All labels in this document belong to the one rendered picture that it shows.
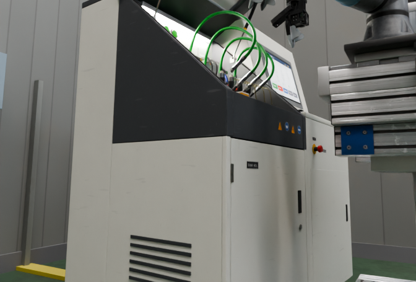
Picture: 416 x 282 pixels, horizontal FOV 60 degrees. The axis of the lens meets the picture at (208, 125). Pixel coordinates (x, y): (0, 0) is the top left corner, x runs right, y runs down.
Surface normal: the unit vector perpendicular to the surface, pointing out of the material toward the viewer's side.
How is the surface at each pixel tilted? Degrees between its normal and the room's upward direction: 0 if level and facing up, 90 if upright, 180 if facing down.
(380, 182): 90
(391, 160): 90
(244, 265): 90
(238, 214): 90
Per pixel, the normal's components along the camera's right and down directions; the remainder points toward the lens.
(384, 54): -0.49, -0.13
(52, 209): 0.87, -0.06
